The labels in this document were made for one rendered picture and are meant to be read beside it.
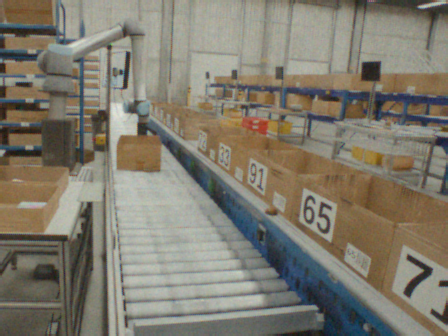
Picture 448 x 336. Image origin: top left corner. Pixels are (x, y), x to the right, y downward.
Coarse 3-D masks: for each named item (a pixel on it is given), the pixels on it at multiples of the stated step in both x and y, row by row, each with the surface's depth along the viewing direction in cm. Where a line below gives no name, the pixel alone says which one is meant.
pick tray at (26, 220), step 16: (0, 192) 147; (16, 192) 147; (32, 192) 148; (48, 192) 148; (0, 208) 119; (16, 208) 120; (32, 208) 120; (48, 208) 128; (0, 224) 121; (16, 224) 121; (32, 224) 122; (48, 224) 129
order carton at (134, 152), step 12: (120, 144) 213; (132, 144) 213; (144, 144) 253; (156, 144) 253; (120, 156) 215; (132, 156) 215; (144, 156) 215; (156, 156) 216; (120, 168) 216; (132, 168) 217; (144, 168) 217; (156, 168) 217
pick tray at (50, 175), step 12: (0, 168) 176; (12, 168) 177; (24, 168) 178; (36, 168) 178; (48, 168) 178; (60, 168) 178; (0, 180) 150; (24, 180) 179; (36, 180) 179; (48, 180) 180; (60, 180) 159; (60, 192) 160
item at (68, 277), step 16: (80, 208) 158; (0, 240) 122; (80, 240) 184; (16, 256) 228; (64, 256) 126; (80, 256) 167; (0, 272) 197; (64, 272) 128; (64, 288) 129; (80, 288) 186; (0, 304) 127; (16, 304) 128; (32, 304) 129; (48, 304) 129; (64, 304) 130; (80, 304) 172; (64, 320) 131; (80, 320) 161
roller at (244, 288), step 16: (144, 288) 93; (160, 288) 93; (176, 288) 93; (192, 288) 94; (208, 288) 94; (224, 288) 95; (240, 288) 95; (256, 288) 96; (272, 288) 96; (288, 288) 99
